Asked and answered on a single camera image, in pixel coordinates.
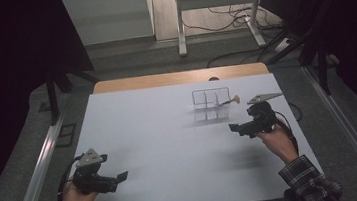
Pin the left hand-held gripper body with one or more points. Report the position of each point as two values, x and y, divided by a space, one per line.
89 177

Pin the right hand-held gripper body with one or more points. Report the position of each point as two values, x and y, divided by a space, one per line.
262 115

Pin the clear acrylic organizer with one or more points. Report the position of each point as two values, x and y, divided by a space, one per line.
210 103

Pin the person's right hand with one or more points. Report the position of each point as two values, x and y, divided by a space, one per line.
280 145

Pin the black floor plate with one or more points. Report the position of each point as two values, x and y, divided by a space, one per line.
66 135

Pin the white power strip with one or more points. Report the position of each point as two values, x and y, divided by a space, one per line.
284 44

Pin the black metal stand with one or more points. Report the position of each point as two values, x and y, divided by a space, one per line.
322 72
53 100

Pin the white cabinet panel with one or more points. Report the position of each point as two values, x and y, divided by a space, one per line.
107 17

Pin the aluminium floor rail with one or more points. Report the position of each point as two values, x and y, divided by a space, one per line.
37 182
351 136

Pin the white metal desk frame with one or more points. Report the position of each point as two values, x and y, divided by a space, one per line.
178 20

